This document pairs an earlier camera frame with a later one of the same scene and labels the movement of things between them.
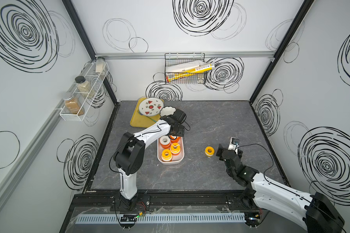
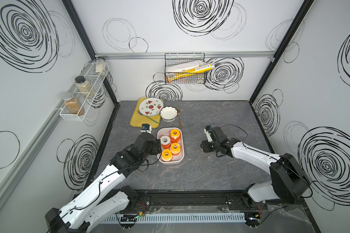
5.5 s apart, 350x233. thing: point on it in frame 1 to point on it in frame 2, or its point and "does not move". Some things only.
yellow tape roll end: x=175 y=148 does not move
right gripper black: x=219 y=150 to x=204 y=147
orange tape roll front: x=165 y=141 does not move
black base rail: x=166 y=201 does not move
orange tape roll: x=173 y=140 does not move
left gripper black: x=181 y=131 to x=156 y=146
